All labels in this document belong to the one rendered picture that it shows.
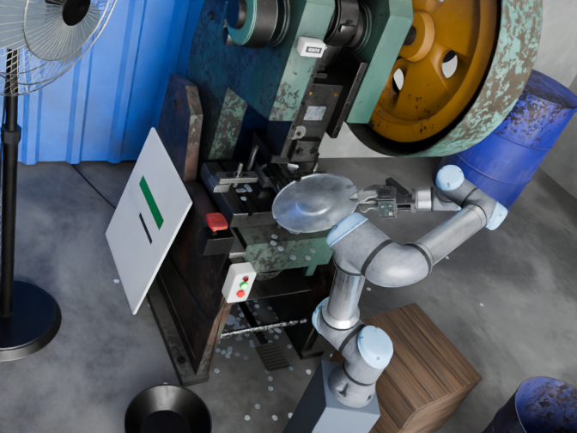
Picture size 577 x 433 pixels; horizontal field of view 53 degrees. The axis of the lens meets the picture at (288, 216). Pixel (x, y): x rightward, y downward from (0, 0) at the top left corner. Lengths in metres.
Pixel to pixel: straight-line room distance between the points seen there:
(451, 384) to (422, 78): 1.11
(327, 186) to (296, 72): 0.42
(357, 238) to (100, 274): 1.46
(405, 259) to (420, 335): 0.98
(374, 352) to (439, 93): 0.87
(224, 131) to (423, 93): 0.71
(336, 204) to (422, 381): 0.75
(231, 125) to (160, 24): 0.95
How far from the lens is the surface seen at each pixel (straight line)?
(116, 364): 2.34
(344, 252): 1.47
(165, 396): 2.24
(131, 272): 2.53
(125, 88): 3.03
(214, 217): 1.82
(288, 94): 1.77
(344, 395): 1.87
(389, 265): 1.42
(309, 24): 1.69
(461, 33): 1.98
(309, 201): 1.91
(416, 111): 2.09
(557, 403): 2.51
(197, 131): 2.19
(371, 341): 1.77
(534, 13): 1.91
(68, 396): 2.25
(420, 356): 2.32
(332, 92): 1.91
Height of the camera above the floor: 1.87
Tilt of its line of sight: 35 degrees down
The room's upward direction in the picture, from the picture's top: 21 degrees clockwise
